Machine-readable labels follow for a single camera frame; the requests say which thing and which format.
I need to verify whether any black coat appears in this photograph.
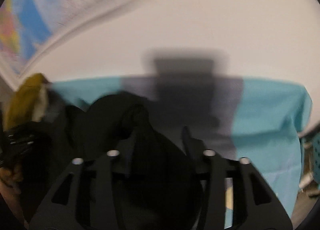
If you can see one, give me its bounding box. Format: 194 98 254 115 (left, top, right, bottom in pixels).
22 92 206 230

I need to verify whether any person's left hand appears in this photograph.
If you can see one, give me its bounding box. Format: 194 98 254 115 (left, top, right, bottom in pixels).
1 165 24 222

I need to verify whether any mustard yellow folded garment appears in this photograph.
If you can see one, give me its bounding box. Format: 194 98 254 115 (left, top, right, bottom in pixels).
3 73 49 131

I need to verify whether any teal plastic storage rack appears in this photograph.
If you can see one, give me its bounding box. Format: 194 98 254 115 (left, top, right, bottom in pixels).
299 133 319 198

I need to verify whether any teal grey patterned bedsheet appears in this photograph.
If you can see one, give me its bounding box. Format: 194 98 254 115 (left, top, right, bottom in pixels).
53 75 312 229

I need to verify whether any colourful wall map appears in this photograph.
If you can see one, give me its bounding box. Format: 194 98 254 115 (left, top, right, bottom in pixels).
1 0 124 76

